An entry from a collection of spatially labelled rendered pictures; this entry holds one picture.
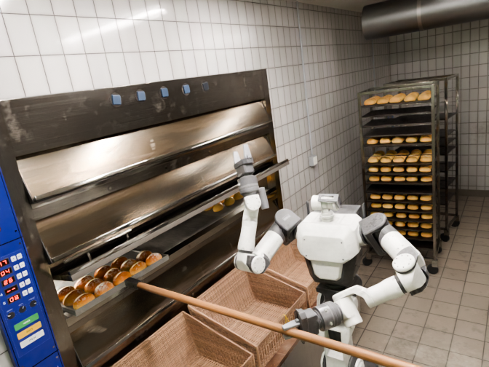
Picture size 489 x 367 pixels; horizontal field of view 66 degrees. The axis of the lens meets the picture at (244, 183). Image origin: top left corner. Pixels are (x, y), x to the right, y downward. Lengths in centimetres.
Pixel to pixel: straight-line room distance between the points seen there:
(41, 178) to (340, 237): 123
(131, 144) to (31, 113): 49
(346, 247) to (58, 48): 144
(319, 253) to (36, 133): 126
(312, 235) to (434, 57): 463
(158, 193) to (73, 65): 73
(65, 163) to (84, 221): 27
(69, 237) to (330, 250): 111
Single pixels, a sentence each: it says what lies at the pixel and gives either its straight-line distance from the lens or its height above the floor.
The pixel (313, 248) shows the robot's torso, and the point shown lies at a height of 130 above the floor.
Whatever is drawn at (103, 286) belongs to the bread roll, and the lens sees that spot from 192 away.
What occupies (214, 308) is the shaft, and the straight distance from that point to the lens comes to 157.
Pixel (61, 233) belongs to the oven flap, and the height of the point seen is 154.
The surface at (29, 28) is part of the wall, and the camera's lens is 177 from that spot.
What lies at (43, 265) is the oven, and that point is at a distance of 176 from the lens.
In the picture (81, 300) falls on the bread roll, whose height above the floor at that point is 123.
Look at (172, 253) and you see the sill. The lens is 218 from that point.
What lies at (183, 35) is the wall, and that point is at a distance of 230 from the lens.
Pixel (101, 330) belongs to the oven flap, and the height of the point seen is 103.
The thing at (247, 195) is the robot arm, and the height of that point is 156.
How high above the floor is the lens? 205
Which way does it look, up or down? 15 degrees down
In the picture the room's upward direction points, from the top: 8 degrees counter-clockwise
